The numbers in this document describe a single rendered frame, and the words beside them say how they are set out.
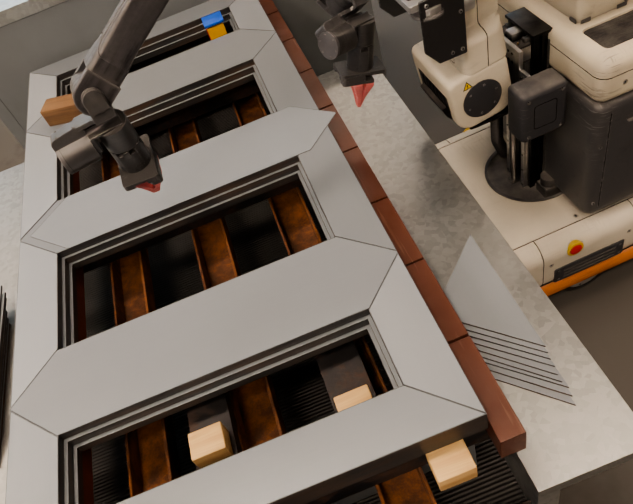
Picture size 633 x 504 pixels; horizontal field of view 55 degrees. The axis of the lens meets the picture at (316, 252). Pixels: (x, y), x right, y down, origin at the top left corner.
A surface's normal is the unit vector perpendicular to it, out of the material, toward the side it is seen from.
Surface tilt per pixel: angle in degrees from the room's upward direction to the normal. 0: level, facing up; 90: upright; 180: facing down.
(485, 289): 0
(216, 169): 0
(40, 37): 90
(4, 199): 0
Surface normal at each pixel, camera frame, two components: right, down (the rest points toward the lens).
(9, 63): 0.29, 0.69
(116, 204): -0.25, -0.62
